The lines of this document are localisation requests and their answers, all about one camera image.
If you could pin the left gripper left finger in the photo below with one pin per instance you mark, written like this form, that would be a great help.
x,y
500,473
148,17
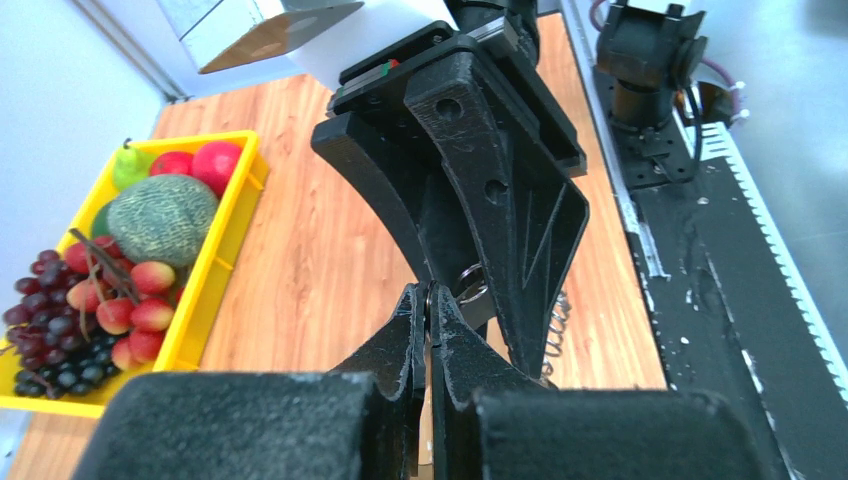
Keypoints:
x,y
358,420

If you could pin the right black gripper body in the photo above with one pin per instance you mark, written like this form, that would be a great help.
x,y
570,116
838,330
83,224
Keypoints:
x,y
504,54

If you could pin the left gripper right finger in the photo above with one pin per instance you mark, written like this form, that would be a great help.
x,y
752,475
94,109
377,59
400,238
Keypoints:
x,y
492,421

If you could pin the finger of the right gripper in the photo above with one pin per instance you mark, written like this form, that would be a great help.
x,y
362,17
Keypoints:
x,y
417,205
525,215

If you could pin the pink red peach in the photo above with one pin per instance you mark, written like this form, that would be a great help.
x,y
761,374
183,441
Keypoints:
x,y
214,163

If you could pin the yellow plastic tray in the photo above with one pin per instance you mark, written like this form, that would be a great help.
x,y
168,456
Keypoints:
x,y
197,310

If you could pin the red apple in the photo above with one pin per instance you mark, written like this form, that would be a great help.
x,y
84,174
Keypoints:
x,y
172,162

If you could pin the green netted melon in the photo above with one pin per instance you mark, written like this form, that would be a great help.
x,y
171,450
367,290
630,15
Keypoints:
x,y
163,218

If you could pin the light green pear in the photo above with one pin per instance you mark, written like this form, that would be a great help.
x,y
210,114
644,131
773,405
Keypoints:
x,y
130,165

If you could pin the red cherry bunch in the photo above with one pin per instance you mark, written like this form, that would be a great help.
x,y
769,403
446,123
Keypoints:
x,y
124,308

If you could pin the dark green lime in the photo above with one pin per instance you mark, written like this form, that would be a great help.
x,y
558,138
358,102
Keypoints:
x,y
99,226

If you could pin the dark grape bunch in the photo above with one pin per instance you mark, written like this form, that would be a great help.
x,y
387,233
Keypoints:
x,y
56,349

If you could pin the white slotted cable duct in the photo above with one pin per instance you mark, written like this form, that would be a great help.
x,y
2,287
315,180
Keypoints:
x,y
718,143

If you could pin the right aluminium frame post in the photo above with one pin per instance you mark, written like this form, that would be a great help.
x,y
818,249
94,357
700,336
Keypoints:
x,y
132,51

